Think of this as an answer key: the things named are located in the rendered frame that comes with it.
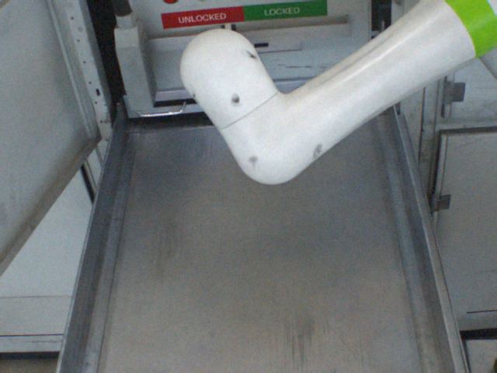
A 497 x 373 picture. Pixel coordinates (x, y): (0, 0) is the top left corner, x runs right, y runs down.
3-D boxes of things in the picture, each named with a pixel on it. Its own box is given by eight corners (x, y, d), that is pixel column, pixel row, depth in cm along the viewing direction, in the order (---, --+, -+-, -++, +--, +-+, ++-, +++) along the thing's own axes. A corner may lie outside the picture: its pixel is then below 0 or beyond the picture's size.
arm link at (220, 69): (227, 12, 86) (158, 59, 88) (281, 92, 88) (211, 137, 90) (234, 14, 100) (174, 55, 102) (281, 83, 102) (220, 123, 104)
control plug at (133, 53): (154, 109, 131) (137, 32, 119) (130, 112, 131) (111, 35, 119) (158, 86, 136) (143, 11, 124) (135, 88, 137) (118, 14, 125)
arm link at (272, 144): (420, -5, 98) (443, -13, 87) (460, 62, 100) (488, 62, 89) (216, 127, 101) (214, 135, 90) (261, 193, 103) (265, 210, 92)
